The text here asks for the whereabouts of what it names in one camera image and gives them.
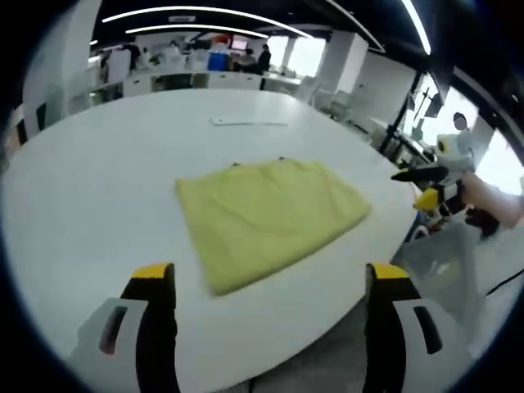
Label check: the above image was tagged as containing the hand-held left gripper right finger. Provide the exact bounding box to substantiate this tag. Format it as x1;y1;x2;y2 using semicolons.
364;262;478;393

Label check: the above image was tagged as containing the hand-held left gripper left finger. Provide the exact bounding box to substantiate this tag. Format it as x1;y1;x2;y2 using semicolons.
67;263;179;393

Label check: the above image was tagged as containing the yellow blue black garment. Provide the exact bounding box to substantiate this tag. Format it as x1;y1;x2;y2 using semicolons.
174;157;373;296

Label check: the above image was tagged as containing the person's right hand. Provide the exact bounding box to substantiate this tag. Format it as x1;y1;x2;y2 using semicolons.
461;171;508;239

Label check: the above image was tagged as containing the dark stand monitor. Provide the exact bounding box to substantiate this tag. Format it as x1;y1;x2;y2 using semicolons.
421;88;445;120

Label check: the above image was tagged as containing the black tripod stand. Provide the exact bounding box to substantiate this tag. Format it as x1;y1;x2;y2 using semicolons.
380;71;427;152

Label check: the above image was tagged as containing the white office chair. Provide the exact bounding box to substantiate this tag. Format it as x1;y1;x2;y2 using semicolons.
327;89;353;120
300;75;324;106

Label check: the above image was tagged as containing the narrow white pillar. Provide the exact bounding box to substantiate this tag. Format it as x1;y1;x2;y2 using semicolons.
323;30;369;97

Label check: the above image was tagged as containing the white table socket cover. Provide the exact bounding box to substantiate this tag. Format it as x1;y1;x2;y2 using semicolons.
211;116;289;127

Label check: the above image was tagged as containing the white cabinet row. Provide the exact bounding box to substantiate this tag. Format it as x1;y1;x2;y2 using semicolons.
122;69;304;97

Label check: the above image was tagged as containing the black office chair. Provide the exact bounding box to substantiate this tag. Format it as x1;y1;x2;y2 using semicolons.
157;75;193;90

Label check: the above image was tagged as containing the white tall cabinet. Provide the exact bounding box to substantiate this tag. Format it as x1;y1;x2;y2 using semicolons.
106;51;132;83

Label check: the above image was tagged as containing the wide white pillar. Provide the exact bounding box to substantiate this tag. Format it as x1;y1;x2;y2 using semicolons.
22;0;103;124

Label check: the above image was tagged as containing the long curved ceiling light strip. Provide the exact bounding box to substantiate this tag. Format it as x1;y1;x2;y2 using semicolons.
102;6;312;38

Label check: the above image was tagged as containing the black cable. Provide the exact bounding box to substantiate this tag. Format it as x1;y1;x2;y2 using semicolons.
485;272;524;296

